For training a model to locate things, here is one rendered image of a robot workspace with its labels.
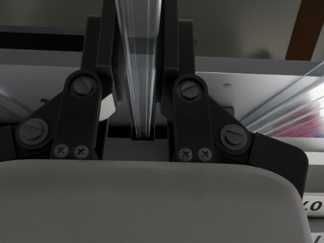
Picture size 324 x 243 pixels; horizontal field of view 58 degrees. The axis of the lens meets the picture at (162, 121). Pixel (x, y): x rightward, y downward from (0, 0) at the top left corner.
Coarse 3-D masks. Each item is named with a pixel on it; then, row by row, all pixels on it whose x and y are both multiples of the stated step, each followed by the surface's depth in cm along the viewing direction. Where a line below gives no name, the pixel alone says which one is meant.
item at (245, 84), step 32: (0, 32) 21; (32, 32) 21; (64, 32) 21; (0, 64) 16; (32, 64) 16; (64, 64) 16; (224, 64) 17; (256, 64) 17; (288, 64) 17; (0, 96) 22; (32, 96) 22; (128, 96) 21; (224, 96) 21; (256, 96) 21; (128, 128) 33; (160, 128) 33
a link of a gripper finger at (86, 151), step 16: (80, 80) 10; (96, 80) 10; (64, 96) 9; (80, 96) 10; (96, 96) 10; (64, 112) 9; (80, 112) 9; (96, 112) 9; (64, 128) 9; (80, 128) 9; (96, 128) 9; (64, 144) 9; (80, 144) 9; (96, 144) 11
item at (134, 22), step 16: (128, 0) 8; (144, 0) 8; (160, 0) 8; (128, 16) 9; (144, 16) 9; (160, 16) 9; (128, 32) 10; (144, 32) 10; (128, 48) 11; (144, 48) 11; (128, 64) 13; (144, 64) 13; (128, 80) 15; (144, 80) 15; (144, 96) 17; (144, 112) 21; (144, 128) 26
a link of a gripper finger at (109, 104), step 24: (96, 24) 11; (96, 48) 11; (120, 48) 11; (96, 72) 11; (120, 72) 11; (120, 96) 12; (24, 120) 10; (48, 120) 10; (24, 144) 9; (48, 144) 10
